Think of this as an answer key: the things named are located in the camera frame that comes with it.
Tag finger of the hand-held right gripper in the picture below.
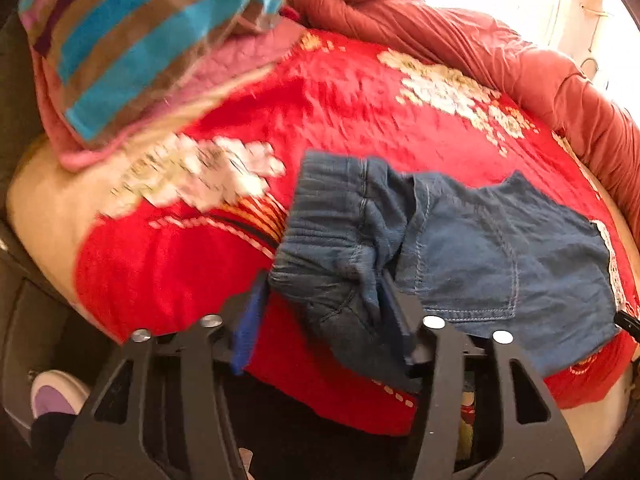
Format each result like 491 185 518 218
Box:
614 310 640 345

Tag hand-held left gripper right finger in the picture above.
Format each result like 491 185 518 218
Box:
379 270 586 480

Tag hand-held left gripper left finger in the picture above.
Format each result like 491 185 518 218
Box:
55 270 271 480

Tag blue denim pants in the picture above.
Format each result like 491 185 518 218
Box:
269 150 628 393

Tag white and purple shoe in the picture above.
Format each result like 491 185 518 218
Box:
30 370 92 421

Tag red floral blanket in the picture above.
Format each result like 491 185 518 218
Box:
75 30 640 436

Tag beige bed sheet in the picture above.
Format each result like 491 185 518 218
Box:
7 125 166 311

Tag pink quilted pad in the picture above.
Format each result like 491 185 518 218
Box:
32 17 306 171

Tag rust red duvet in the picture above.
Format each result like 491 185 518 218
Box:
285 0 640 231

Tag striped towel blanket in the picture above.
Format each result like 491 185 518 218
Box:
17 0 286 143

